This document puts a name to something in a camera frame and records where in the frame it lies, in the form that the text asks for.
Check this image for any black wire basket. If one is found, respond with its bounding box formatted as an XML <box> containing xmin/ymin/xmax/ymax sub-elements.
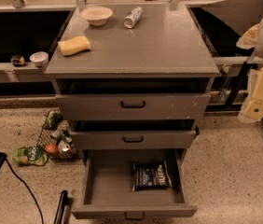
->
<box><xmin>37</xmin><ymin>120</ymin><xmax>79</xmax><ymax>162</ymax></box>

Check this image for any grey bottom drawer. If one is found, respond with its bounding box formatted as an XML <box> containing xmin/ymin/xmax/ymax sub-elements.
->
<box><xmin>72</xmin><ymin>149</ymin><xmax>197</xmax><ymax>220</ymax></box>

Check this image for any cream paper bowl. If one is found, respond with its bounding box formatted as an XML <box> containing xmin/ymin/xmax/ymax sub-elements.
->
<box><xmin>80</xmin><ymin>7</ymin><xmax>113</xmax><ymax>26</ymax></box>

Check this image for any grey drawer cabinet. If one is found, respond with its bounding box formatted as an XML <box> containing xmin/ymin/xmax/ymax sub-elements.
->
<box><xmin>43</xmin><ymin>2</ymin><xmax>221</xmax><ymax>161</ymax></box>

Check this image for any green bag in basket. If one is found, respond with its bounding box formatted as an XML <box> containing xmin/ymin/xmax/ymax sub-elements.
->
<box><xmin>43</xmin><ymin>110</ymin><xmax>62</xmax><ymax>130</ymax></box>

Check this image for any grey top drawer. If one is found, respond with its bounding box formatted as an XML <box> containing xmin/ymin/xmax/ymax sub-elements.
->
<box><xmin>56</xmin><ymin>94</ymin><xmax>210</xmax><ymax>120</ymax></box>

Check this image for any grey middle drawer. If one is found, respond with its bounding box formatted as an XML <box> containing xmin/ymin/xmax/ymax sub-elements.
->
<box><xmin>71</xmin><ymin>131</ymin><xmax>196</xmax><ymax>150</ymax></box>

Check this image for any blue chip bag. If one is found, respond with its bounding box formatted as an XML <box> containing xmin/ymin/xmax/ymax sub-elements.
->
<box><xmin>132</xmin><ymin>161</ymin><xmax>172</xmax><ymax>190</ymax></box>

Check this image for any green snack bag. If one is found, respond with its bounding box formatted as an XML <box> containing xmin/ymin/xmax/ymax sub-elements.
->
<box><xmin>12</xmin><ymin>146</ymin><xmax>48</xmax><ymax>166</ymax></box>

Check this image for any red apple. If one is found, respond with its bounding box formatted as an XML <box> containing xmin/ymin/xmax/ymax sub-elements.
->
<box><xmin>45</xmin><ymin>144</ymin><xmax>58</xmax><ymax>154</ymax></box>

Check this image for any black cable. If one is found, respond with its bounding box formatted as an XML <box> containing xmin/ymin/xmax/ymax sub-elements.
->
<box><xmin>0</xmin><ymin>148</ymin><xmax>46</xmax><ymax>224</ymax></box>

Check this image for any silver can in basket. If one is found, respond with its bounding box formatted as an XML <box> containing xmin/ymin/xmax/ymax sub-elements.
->
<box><xmin>58</xmin><ymin>140</ymin><xmax>71</xmax><ymax>153</ymax></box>

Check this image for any yellow sponge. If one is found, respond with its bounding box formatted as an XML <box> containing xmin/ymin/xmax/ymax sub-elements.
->
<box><xmin>58</xmin><ymin>36</ymin><xmax>91</xmax><ymax>56</ymax></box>

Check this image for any black stand tray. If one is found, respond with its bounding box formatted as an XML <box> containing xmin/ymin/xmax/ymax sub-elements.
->
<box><xmin>194</xmin><ymin>0</ymin><xmax>263</xmax><ymax>111</ymax></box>

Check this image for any small white cup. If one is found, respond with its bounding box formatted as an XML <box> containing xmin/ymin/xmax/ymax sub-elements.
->
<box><xmin>30</xmin><ymin>51</ymin><xmax>48</xmax><ymax>67</ymax></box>

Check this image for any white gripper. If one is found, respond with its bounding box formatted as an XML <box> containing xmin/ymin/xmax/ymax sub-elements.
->
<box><xmin>236</xmin><ymin>24</ymin><xmax>263</xmax><ymax>123</ymax></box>

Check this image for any black bar on floor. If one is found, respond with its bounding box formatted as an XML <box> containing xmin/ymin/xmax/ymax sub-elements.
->
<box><xmin>54</xmin><ymin>190</ymin><xmax>69</xmax><ymax>224</ymax></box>

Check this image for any grey drawer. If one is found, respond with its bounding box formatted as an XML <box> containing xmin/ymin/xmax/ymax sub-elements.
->
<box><xmin>56</xmin><ymin>94</ymin><xmax>210</xmax><ymax>120</ymax></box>
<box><xmin>71</xmin><ymin>131</ymin><xmax>196</xmax><ymax>150</ymax></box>
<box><xmin>72</xmin><ymin>149</ymin><xmax>197</xmax><ymax>220</ymax></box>

